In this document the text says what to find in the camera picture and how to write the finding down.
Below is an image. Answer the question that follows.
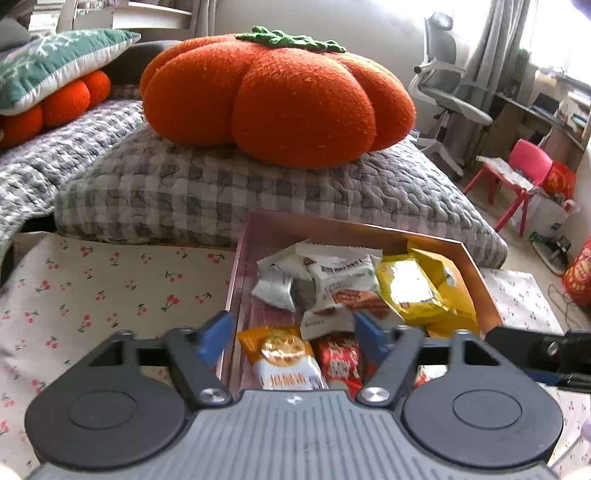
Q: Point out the printed paper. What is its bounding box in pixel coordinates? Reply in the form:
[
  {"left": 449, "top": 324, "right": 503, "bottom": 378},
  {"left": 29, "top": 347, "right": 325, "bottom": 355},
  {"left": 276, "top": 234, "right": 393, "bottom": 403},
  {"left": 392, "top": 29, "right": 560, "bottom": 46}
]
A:
[{"left": 476, "top": 155, "right": 539, "bottom": 191}]

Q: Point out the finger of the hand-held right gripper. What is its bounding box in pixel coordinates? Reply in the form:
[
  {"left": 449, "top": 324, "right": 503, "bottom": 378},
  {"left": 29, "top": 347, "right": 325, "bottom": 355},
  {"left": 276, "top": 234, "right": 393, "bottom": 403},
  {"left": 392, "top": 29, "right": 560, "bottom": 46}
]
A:
[{"left": 485, "top": 325, "right": 591, "bottom": 393}]

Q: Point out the green leaf-print pillow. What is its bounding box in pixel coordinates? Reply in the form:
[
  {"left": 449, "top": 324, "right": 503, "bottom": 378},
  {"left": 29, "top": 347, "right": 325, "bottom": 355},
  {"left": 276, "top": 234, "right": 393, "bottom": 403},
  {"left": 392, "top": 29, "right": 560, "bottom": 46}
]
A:
[{"left": 0, "top": 28, "right": 141, "bottom": 116}]

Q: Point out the white and orange cracker packet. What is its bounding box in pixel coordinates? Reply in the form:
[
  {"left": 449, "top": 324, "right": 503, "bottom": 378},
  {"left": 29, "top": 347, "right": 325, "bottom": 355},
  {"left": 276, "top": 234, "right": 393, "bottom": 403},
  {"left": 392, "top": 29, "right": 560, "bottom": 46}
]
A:
[{"left": 236, "top": 327, "right": 329, "bottom": 391}]

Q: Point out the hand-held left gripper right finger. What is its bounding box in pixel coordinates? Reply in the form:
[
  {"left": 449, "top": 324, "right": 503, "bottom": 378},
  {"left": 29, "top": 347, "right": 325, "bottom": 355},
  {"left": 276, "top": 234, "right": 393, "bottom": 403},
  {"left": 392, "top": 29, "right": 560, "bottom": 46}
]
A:
[{"left": 355, "top": 311, "right": 500, "bottom": 408}]

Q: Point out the pink cardboard box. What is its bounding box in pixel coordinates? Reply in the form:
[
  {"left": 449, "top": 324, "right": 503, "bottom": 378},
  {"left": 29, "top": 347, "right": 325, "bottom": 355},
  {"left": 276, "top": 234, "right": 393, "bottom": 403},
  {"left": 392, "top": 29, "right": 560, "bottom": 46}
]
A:
[{"left": 216, "top": 210, "right": 504, "bottom": 398}]

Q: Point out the wooden desk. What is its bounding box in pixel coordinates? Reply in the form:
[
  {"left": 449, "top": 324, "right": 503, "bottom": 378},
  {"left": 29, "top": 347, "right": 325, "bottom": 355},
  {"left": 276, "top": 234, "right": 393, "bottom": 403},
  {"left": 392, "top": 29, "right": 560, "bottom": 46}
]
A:
[{"left": 494, "top": 69, "right": 591, "bottom": 171}]

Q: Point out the cherry print bed sheet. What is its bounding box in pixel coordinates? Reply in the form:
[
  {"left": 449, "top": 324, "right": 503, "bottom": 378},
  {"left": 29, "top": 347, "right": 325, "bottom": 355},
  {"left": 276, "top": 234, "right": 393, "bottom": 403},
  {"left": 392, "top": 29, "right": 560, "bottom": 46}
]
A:
[{"left": 0, "top": 231, "right": 591, "bottom": 480}]

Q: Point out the pink plastic chair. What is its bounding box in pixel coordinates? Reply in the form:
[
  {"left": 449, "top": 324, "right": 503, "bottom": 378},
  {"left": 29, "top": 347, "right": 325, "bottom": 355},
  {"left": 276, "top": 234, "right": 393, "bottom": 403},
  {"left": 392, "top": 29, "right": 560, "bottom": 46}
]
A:
[{"left": 463, "top": 139, "right": 554, "bottom": 237}]

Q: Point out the white pecan snack packet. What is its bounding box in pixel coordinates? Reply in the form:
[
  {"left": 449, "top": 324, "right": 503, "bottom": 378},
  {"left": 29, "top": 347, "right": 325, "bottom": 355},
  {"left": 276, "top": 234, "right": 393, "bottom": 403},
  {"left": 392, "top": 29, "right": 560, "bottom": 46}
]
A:
[{"left": 295, "top": 243, "right": 407, "bottom": 342}]

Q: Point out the grey curtain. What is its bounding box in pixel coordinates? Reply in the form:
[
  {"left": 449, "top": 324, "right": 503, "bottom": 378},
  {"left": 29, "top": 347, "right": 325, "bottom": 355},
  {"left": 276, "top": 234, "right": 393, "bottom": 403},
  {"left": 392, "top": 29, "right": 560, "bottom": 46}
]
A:
[{"left": 462, "top": 0, "right": 532, "bottom": 153}]

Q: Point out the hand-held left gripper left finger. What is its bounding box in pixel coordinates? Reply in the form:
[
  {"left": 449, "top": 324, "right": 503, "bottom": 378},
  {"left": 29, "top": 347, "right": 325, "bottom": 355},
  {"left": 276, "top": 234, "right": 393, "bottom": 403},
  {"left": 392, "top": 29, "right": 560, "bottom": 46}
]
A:
[{"left": 89, "top": 311, "right": 233, "bottom": 408}]

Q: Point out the large red printed bag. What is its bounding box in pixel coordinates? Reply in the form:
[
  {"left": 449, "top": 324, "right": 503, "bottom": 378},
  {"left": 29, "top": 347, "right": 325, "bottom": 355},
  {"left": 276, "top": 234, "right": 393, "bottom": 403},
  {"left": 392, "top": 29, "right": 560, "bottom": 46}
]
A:
[{"left": 562, "top": 237, "right": 591, "bottom": 308}]

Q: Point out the grey office chair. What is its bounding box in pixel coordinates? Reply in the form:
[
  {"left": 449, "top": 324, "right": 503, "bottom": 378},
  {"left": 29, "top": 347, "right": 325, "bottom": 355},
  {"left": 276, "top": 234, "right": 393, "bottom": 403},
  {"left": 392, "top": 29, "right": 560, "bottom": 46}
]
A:
[{"left": 409, "top": 11, "right": 494, "bottom": 178}]

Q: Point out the white shelf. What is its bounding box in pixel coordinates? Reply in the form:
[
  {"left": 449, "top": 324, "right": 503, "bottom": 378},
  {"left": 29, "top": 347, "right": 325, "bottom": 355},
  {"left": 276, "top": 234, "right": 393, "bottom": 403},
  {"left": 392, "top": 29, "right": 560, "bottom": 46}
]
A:
[{"left": 28, "top": 0, "right": 195, "bottom": 33}]

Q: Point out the small orange pumpkin cushion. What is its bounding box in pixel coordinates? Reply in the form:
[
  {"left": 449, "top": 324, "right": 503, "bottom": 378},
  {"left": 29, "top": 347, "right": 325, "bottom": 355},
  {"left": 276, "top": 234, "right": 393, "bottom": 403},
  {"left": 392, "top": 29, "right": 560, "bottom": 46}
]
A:
[{"left": 0, "top": 69, "right": 112, "bottom": 149}]

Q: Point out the black floor device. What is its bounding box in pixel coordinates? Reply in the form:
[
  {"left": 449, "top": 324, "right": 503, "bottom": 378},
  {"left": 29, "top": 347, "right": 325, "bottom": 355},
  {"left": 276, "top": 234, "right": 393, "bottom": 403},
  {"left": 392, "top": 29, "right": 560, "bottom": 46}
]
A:
[{"left": 531, "top": 235, "right": 573, "bottom": 273}]

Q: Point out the grey checkered blanket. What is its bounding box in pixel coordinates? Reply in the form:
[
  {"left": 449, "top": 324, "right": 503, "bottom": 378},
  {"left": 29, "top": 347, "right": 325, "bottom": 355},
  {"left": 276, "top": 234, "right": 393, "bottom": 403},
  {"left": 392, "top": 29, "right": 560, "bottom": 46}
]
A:
[{"left": 0, "top": 97, "right": 146, "bottom": 259}]

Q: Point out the large red snack packet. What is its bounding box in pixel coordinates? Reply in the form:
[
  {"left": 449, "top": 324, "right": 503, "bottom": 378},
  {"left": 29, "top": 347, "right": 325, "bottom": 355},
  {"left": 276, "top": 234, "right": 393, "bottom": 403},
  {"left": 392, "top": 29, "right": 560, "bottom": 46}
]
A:
[{"left": 311, "top": 333, "right": 365, "bottom": 400}]

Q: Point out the silver snack packet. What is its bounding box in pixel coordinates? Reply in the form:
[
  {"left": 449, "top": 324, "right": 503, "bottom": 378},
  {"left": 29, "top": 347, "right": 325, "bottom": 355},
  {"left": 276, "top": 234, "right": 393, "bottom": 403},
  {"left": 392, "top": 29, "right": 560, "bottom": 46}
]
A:
[{"left": 252, "top": 272, "right": 315, "bottom": 311}]

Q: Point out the yellow packet with blue label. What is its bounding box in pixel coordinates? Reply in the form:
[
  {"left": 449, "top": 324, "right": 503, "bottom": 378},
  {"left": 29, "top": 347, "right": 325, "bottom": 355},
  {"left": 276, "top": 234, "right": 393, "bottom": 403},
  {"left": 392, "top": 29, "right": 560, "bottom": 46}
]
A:
[{"left": 376, "top": 256, "right": 478, "bottom": 326}]

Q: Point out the white bag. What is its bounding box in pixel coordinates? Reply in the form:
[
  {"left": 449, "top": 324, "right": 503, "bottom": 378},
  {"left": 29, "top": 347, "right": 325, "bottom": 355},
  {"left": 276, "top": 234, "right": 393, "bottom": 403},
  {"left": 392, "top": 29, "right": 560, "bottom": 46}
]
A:
[{"left": 526, "top": 189, "right": 580, "bottom": 241}]

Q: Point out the large orange pumpkin cushion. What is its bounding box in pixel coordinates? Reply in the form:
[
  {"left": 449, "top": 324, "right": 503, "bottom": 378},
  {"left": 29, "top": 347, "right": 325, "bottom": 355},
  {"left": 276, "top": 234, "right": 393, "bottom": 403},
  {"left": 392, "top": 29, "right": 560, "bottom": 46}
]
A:
[{"left": 140, "top": 26, "right": 416, "bottom": 168}]

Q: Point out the black floor cable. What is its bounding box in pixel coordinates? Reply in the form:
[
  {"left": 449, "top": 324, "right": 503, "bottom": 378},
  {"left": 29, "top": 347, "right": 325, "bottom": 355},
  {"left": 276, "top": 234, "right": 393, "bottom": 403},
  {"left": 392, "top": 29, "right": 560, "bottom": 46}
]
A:
[{"left": 547, "top": 284, "right": 591, "bottom": 333}]

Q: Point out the grey checkered pillow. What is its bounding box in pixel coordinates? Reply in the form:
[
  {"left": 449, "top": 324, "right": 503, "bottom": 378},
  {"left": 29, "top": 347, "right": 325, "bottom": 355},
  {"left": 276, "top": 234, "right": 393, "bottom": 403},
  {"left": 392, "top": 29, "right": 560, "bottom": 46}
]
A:
[{"left": 54, "top": 124, "right": 509, "bottom": 268}]

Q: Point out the plain yellow snack packet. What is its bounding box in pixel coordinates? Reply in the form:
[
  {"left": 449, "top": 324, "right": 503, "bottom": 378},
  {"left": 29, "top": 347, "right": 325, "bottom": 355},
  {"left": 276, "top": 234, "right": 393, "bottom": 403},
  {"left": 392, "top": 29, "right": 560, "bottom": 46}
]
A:
[{"left": 406, "top": 240, "right": 479, "bottom": 340}]

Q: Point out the small red bag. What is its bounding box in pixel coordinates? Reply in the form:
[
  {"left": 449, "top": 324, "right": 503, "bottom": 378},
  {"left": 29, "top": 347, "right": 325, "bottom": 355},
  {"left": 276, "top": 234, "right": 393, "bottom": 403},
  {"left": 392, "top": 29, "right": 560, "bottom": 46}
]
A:
[{"left": 542, "top": 162, "right": 577, "bottom": 199}]

